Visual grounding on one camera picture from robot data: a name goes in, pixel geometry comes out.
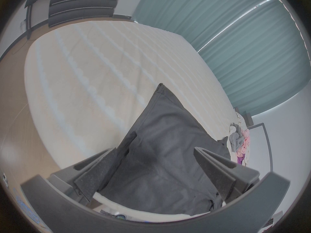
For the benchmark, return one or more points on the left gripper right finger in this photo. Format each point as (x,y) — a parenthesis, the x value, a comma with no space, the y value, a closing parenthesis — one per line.
(223,173)

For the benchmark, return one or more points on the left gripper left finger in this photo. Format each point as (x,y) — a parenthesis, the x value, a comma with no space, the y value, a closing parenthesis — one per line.
(94,173)

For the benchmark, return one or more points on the black T-shirt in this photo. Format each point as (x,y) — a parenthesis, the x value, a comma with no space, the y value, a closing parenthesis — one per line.
(160,154)

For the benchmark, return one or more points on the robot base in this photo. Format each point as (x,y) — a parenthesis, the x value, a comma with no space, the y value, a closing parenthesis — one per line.
(121,216)

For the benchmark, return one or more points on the bed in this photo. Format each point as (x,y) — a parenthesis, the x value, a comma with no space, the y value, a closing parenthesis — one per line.
(97,69)

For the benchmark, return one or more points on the grey bedside table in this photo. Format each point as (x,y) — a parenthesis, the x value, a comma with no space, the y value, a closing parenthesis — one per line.
(247,116)

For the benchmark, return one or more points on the blue-green curtain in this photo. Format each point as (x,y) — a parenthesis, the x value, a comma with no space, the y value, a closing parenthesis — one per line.
(194,11)
(262,62)

